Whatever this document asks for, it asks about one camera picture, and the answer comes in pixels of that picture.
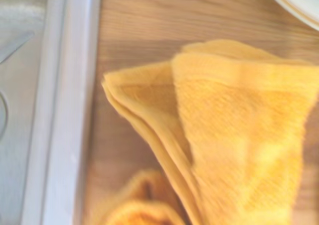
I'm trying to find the dark plate with cream rim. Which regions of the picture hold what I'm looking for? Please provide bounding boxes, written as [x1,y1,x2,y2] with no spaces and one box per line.
[260,0,319,31]

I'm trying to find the stainless steel double sink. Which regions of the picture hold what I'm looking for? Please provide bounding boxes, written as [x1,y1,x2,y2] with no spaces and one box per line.
[0,0,102,225]

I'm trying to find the yellow terry cloth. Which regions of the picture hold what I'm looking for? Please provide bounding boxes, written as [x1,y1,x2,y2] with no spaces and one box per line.
[93,38,319,225]

